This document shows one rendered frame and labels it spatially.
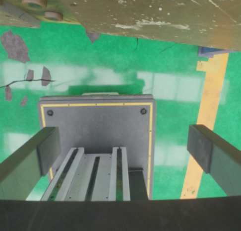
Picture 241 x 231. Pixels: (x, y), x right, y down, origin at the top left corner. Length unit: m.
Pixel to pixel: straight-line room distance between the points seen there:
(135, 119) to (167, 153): 0.60
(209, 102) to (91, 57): 0.96
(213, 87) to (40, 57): 1.33
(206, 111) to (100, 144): 0.88
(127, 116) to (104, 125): 0.15
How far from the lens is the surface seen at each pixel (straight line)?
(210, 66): 1.46
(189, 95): 1.42
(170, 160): 1.56
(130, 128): 1.04
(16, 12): 0.57
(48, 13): 0.56
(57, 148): 0.17
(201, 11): 0.34
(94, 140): 1.07
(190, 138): 0.17
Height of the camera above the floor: 1.29
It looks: 76 degrees down
